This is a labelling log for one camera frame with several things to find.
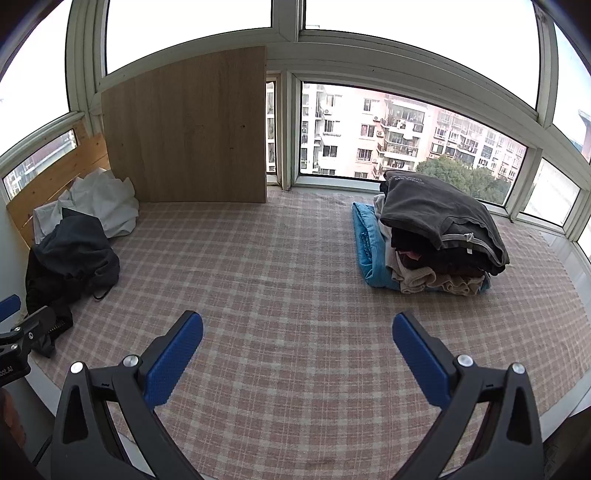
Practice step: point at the pile of dark clothes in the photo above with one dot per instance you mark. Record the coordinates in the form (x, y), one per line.
(74, 258)

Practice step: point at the black folded garment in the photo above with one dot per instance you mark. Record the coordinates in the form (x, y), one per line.
(415, 242)

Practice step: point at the white button shirt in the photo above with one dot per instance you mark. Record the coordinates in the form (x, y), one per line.
(106, 203)

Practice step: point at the light wooden board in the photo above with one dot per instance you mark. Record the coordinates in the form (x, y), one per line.
(184, 129)

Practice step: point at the green trees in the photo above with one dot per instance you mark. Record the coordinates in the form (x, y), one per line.
(457, 173)

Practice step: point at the beige folded garment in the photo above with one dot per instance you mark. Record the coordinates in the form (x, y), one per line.
(415, 279)

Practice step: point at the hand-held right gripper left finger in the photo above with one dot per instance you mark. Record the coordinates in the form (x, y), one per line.
(173, 355)

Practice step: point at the pink plaid blanket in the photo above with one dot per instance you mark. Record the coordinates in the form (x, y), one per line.
(277, 277)

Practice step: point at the dark grey folded garment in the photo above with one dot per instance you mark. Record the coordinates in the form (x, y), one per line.
(429, 207)

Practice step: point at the white window frame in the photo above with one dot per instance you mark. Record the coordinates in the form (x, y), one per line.
(286, 46)

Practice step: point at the pine wood panel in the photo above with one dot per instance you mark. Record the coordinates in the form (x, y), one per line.
(55, 175)

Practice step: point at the apartment buildings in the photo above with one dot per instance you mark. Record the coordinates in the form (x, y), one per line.
(360, 134)

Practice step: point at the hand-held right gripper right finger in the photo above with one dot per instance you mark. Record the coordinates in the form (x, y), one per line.
(420, 360)

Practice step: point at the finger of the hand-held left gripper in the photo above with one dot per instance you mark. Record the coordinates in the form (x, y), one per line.
(39, 323)
(9, 308)

